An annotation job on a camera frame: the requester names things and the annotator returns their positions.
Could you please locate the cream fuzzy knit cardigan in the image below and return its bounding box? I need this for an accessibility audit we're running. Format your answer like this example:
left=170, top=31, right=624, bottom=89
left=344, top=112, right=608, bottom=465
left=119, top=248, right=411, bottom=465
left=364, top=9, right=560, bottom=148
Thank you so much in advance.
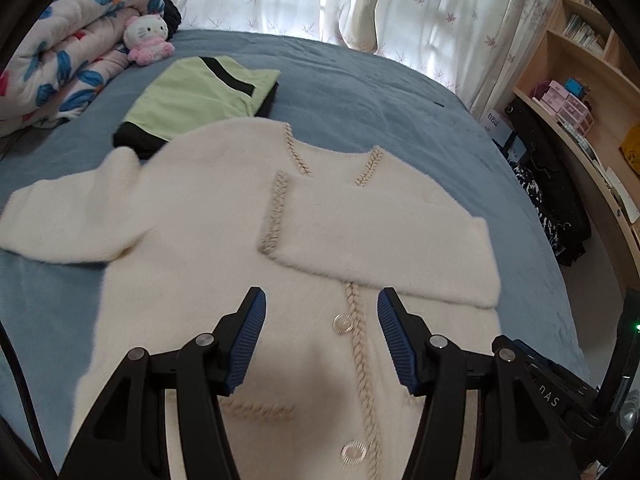
left=1, top=118, right=500, bottom=479

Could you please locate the yellow item on shelf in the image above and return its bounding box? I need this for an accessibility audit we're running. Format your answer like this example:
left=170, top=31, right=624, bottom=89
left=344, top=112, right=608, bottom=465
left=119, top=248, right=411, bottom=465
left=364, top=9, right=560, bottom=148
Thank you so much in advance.
left=620, top=122, right=640, bottom=176

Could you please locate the white box under shelf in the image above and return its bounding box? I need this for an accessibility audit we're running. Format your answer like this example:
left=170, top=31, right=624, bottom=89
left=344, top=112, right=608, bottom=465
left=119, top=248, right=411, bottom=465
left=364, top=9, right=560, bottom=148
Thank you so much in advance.
left=480, top=108, right=513, bottom=146

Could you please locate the pink mini drawer organizer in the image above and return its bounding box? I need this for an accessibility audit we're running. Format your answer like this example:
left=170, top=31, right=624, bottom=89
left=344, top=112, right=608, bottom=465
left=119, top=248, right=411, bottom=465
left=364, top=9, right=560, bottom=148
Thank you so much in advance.
left=539, top=80, right=594, bottom=136

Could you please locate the wooden curved shelf unit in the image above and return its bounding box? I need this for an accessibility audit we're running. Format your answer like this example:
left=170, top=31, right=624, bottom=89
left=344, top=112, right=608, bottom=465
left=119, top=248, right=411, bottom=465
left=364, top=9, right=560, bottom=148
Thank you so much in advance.
left=513, top=0, right=639, bottom=289

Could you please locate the green and black folded garment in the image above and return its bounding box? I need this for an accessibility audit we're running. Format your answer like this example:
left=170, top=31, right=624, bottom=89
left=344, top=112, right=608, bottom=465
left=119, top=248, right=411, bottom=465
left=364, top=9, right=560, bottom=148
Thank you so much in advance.
left=112, top=56, right=281, bottom=160

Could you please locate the blue fleece bed blanket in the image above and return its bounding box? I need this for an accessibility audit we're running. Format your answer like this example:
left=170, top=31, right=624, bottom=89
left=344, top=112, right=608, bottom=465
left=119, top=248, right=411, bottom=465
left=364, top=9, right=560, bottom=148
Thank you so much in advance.
left=1, top=29, right=590, bottom=464

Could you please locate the floral folded quilt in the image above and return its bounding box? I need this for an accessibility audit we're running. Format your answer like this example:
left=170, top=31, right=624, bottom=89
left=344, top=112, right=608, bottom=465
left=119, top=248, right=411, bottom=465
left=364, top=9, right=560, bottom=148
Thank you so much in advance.
left=1, top=0, right=165, bottom=136

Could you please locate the row of books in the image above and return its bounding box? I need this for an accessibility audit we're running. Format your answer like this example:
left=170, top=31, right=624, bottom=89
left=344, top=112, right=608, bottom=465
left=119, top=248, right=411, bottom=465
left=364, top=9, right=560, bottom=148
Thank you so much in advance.
left=562, top=14, right=606, bottom=56

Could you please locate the white pink plush cat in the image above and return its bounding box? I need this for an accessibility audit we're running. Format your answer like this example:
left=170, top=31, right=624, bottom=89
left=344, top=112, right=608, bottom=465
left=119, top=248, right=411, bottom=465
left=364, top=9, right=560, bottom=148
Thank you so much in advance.
left=122, top=14, right=175, bottom=66

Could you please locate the white floral sheer curtain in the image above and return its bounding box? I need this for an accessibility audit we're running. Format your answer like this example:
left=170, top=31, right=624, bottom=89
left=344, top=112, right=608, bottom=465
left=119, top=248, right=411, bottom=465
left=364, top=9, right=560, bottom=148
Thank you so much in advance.
left=172, top=0, right=558, bottom=115

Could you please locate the black garment behind quilt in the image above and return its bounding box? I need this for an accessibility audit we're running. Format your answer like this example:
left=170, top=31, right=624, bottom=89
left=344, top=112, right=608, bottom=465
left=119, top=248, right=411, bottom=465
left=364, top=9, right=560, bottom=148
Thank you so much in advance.
left=163, top=0, right=182, bottom=41

